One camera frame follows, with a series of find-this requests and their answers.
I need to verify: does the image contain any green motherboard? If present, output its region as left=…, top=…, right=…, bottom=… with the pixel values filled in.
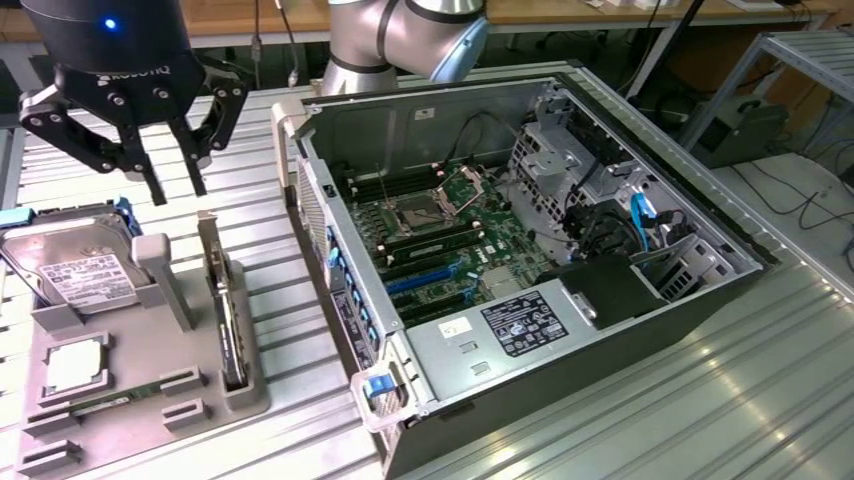
left=332, top=159, right=569, bottom=326

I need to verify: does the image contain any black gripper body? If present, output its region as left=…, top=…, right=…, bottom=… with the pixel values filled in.
left=18, top=0, right=208, bottom=127

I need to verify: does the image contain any black looped wire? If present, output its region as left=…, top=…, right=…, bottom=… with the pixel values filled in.
left=447, top=112, right=522, bottom=169

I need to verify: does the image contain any wooden desk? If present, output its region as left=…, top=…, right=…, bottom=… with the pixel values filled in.
left=0, top=0, right=835, bottom=101

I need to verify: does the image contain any installed dark RAM stick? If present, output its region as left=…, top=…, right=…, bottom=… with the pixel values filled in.
left=383, top=234, right=486, bottom=264

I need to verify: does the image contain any black cable on side table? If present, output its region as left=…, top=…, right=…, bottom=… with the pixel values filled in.
left=730, top=162, right=854, bottom=231

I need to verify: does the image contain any thin locking lever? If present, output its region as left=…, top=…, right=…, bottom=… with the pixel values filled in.
left=376, top=162, right=395, bottom=207

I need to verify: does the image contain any silver CPU chip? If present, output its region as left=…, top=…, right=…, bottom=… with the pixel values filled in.
left=43, top=342, right=108, bottom=391

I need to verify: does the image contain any open black PC case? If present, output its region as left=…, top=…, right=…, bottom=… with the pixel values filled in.
left=270, top=59, right=782, bottom=480

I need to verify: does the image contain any grey metal shelf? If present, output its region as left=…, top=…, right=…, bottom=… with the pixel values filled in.
left=679, top=29, right=854, bottom=151

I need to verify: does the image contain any perforated silver disk bay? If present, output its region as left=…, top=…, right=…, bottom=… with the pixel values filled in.
left=505, top=122, right=606, bottom=251

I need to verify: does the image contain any silver hard disk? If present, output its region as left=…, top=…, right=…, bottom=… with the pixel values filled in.
left=0, top=212, right=152, bottom=316

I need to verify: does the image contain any black expansion slot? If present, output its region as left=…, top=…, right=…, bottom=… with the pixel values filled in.
left=398, top=303, right=470, bottom=324
left=392, top=291, right=467, bottom=310

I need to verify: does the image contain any blue case latch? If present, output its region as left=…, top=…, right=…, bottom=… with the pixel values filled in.
left=362, top=375, right=396, bottom=400

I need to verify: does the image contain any green loose RAM stick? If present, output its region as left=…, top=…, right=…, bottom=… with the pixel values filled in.
left=66, top=384, right=167, bottom=416

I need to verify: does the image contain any black RAM slot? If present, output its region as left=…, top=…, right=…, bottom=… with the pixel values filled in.
left=379, top=228, right=483, bottom=252
left=376, top=221, right=481, bottom=246

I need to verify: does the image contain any grey dangling cable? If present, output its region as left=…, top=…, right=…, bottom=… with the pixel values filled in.
left=274, top=0, right=300, bottom=87
left=248, top=0, right=267, bottom=69

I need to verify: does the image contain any blue flat wire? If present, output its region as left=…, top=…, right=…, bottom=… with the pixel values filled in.
left=629, top=192, right=659, bottom=256

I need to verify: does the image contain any cyan plastic tab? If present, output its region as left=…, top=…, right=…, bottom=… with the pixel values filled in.
left=0, top=207, right=36, bottom=230

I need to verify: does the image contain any grey parts rack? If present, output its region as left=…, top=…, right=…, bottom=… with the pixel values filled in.
left=14, top=232, right=272, bottom=476

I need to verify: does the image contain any metal socket cover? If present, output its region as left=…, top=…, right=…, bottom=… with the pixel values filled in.
left=433, top=164, right=495, bottom=214

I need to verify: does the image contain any black wire bundle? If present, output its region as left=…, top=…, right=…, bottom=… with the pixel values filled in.
left=559, top=149, right=635, bottom=264

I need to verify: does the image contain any blue disk caddy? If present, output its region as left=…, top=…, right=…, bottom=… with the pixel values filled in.
left=110, top=196, right=146, bottom=240

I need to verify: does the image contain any black box device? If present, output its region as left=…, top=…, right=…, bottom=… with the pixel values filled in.
left=693, top=97, right=793, bottom=169

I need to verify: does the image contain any silver chipset heatsink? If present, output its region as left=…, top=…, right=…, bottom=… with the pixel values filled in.
left=481, top=267, right=529, bottom=296

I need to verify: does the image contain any black graphics card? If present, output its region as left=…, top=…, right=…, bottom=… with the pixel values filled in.
left=196, top=209, right=252, bottom=392

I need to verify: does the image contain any CPU socket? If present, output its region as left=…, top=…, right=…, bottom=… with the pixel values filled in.
left=392, top=197, right=447, bottom=236

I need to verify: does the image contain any small silver disk bay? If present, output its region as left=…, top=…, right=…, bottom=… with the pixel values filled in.
left=630, top=234, right=733, bottom=301

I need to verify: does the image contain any silver power supply unit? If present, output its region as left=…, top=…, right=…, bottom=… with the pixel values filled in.
left=403, top=277, right=602, bottom=406

